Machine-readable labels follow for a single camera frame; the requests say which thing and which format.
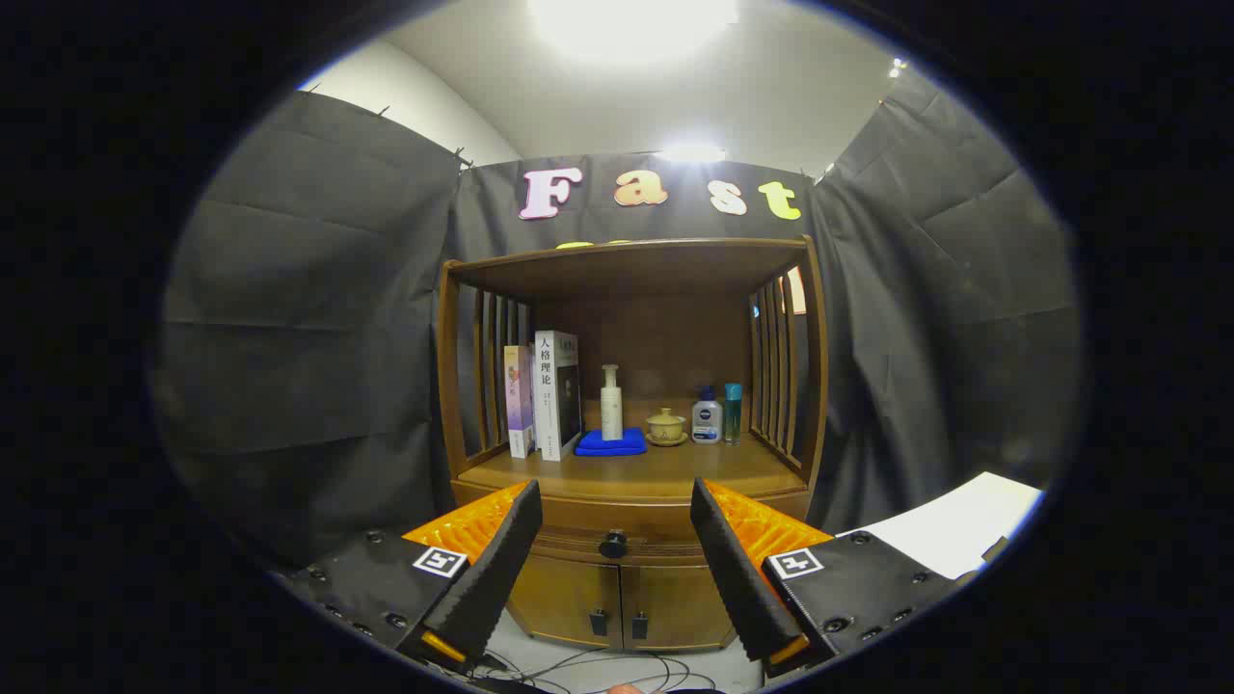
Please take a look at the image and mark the yellow lidded tea cup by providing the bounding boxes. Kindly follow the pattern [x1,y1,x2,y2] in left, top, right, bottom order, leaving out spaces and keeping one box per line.
[645,407,689,447]

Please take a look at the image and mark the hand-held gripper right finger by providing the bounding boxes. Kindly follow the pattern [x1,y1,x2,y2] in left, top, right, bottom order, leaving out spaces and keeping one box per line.
[690,478,965,678]

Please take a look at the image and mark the blue folded cloth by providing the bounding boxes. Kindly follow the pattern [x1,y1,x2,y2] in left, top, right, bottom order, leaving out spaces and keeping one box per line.
[575,427,648,458]

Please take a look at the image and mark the purple book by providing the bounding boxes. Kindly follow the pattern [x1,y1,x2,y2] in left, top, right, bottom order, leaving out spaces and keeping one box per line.
[503,345,536,460]

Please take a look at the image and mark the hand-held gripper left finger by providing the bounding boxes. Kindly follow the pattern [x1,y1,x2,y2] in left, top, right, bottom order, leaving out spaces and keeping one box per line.
[275,479,544,676]

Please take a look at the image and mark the thick white book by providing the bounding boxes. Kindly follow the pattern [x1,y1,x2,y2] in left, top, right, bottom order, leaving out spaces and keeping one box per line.
[533,330,583,462]

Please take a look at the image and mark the black cables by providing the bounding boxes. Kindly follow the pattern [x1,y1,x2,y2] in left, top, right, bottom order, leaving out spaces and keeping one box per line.
[477,646,719,694]

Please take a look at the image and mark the tall white pump bottle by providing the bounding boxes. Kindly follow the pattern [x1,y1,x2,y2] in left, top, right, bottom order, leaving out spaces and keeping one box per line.
[600,364,625,442]

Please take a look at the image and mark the wooden cabinet door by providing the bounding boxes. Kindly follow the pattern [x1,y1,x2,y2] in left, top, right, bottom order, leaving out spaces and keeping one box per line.
[622,564,738,653]
[508,554,623,649]

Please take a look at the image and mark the wooden countertop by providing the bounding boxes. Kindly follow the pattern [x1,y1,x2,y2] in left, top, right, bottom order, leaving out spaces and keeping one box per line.
[453,429,811,504]

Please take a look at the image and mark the white flat surface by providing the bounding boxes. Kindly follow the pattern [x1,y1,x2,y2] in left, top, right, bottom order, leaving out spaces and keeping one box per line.
[839,470,1045,581]

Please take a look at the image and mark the white bottle with blue pump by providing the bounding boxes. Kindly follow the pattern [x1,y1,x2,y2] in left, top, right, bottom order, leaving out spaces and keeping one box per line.
[691,386,723,445]

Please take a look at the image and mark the wooden drawer with black knob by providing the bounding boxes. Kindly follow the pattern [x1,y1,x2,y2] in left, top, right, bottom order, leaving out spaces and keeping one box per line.
[451,482,813,565]

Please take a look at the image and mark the brown wooden cabinet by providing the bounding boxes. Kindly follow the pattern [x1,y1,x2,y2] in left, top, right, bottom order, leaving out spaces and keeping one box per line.
[436,236,830,654]

